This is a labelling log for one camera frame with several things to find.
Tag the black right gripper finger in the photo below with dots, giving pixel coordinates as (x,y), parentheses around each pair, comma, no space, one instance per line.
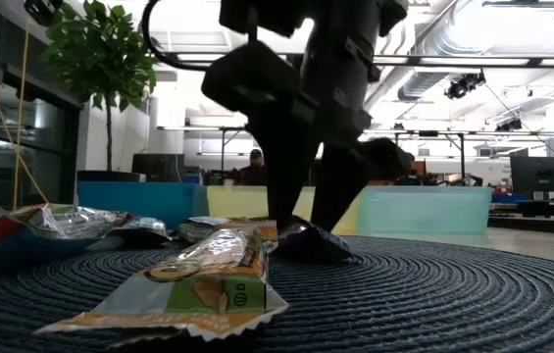
(345,166)
(286,162)

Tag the dark blue granola bar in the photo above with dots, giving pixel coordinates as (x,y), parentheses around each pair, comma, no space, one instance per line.
(316,247)

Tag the orange green white granola bar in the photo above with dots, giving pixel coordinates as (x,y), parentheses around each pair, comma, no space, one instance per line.
(198,294)

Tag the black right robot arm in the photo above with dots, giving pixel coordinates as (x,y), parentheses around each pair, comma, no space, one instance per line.
(257,15)

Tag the granola bar with orange edge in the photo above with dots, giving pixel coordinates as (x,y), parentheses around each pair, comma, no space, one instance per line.
(227,226)

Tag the silver dark granola bar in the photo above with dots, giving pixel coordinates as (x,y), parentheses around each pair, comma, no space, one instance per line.
(141,228)

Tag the silver wrapper granola bar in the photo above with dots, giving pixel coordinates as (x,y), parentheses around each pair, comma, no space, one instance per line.
(70,220)

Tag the blue wrapper granola bar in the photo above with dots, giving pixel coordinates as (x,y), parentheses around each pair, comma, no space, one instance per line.
(56,247)

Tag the person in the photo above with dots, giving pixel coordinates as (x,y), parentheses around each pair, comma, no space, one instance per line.
(253,171)

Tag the yellow plastic bin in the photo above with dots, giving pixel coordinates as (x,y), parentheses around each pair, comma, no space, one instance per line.
(237,201)

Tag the green plastic bin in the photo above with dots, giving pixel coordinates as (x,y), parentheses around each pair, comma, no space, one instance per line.
(428,211)

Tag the black ceiling spotlight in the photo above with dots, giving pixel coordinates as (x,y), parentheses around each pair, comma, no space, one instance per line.
(509,125)
(463,85)

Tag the dark computer monitor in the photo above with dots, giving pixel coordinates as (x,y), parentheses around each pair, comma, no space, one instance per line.
(538,174)
(159,167)

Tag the blue plastic bin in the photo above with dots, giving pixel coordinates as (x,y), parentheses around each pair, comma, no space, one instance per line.
(139,203)

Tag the round dark woven placemat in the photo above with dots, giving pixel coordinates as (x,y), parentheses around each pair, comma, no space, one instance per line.
(428,304)

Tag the black plant pot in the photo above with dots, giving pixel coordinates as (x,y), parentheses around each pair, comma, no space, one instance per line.
(110,176)

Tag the green leafy potted plant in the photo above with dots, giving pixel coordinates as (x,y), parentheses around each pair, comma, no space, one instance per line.
(102,54)

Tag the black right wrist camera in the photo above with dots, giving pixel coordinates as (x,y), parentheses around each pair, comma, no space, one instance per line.
(252,78)

